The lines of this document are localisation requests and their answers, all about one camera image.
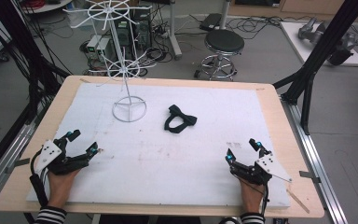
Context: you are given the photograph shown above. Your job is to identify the round white table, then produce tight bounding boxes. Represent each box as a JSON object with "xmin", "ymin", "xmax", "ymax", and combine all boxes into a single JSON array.
[{"xmin": 21, "ymin": 0, "xmax": 73, "ymax": 15}]

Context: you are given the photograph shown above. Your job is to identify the black computer tower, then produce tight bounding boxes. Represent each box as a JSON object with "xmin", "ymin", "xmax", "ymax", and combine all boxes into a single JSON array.
[{"xmin": 114, "ymin": 7, "xmax": 154, "ymax": 53}]

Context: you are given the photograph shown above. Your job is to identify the grey metal clamp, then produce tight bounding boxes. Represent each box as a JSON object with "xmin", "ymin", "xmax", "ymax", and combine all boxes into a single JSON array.
[
  {"xmin": 298, "ymin": 170, "xmax": 322, "ymax": 185},
  {"xmin": 5, "ymin": 157, "xmax": 32, "ymax": 175}
]

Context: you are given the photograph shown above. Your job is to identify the black metal frame stand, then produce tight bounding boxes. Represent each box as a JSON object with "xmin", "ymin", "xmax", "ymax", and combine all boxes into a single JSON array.
[
  {"xmin": 0, "ymin": 0, "xmax": 73, "ymax": 175},
  {"xmin": 272, "ymin": 0, "xmax": 358, "ymax": 136}
]

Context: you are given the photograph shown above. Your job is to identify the black bow tie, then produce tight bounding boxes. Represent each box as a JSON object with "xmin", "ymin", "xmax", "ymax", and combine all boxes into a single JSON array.
[{"xmin": 163, "ymin": 104, "xmax": 199, "ymax": 134}]

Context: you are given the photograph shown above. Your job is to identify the grey power supply boxes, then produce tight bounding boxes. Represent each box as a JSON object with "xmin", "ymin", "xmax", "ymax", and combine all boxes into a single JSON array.
[{"xmin": 86, "ymin": 34, "xmax": 115, "ymax": 63}]

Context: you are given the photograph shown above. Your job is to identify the black floor cables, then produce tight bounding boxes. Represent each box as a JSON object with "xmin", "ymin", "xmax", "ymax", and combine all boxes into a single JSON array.
[{"xmin": 180, "ymin": 13, "xmax": 316, "ymax": 43}]

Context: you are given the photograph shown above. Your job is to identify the thick black gripper cable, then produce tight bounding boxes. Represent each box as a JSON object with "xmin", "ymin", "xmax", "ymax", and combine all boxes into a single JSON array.
[{"xmin": 28, "ymin": 148, "xmax": 50, "ymax": 208}]

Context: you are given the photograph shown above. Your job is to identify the white floor board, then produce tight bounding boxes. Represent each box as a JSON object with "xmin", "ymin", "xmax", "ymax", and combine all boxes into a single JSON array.
[{"xmin": 279, "ymin": 21, "xmax": 358, "ymax": 67}]

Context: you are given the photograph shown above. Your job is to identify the grey desk leg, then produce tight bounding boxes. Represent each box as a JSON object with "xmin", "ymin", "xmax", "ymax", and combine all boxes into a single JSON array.
[{"xmin": 167, "ymin": 0, "xmax": 184, "ymax": 61}]

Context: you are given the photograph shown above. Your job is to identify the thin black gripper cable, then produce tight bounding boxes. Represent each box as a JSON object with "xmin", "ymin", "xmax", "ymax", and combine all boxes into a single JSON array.
[{"xmin": 236, "ymin": 174, "xmax": 269, "ymax": 218}]

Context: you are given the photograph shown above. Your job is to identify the white foam mat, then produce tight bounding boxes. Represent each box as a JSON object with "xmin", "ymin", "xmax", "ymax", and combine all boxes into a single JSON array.
[{"xmin": 25, "ymin": 81, "xmax": 292, "ymax": 210}]

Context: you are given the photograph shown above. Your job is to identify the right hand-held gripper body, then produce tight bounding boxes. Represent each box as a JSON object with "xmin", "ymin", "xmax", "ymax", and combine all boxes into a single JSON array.
[{"xmin": 228, "ymin": 152, "xmax": 294, "ymax": 187}]

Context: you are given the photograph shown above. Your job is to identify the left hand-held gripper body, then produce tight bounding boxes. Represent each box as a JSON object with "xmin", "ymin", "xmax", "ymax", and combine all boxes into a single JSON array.
[{"xmin": 34, "ymin": 138, "xmax": 91, "ymax": 175}]

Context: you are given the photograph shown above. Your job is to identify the grey metal pole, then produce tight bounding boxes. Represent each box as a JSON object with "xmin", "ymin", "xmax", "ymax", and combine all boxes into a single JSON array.
[{"xmin": 218, "ymin": 0, "xmax": 233, "ymax": 31}]

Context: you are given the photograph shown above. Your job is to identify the person's left hand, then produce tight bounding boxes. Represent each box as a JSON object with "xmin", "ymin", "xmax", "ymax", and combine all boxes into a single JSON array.
[{"xmin": 47, "ymin": 168, "xmax": 82, "ymax": 210}]

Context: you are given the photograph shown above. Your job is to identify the thin wooden stick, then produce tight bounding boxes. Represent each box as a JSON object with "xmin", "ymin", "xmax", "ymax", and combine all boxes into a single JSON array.
[{"xmin": 285, "ymin": 188, "xmax": 311, "ymax": 215}]

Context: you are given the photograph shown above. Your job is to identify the black round stool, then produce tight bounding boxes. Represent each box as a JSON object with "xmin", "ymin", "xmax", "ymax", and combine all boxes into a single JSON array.
[{"xmin": 193, "ymin": 28, "xmax": 246, "ymax": 82}]

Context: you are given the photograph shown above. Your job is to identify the black flat box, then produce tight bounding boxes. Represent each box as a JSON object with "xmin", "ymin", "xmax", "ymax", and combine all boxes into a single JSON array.
[{"xmin": 199, "ymin": 12, "xmax": 224, "ymax": 32}]

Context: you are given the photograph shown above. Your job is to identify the wooden table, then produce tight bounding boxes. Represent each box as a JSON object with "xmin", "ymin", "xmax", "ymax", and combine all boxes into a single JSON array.
[{"xmin": 0, "ymin": 75, "xmax": 325, "ymax": 219}]

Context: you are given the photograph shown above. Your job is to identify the person's right hand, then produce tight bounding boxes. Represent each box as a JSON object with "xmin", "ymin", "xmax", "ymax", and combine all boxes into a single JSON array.
[{"xmin": 238, "ymin": 178, "xmax": 267, "ymax": 215}]

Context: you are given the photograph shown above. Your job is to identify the white wire display rack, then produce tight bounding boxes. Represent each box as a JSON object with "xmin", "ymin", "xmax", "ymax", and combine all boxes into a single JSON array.
[{"xmin": 62, "ymin": 0, "xmax": 157, "ymax": 123}]

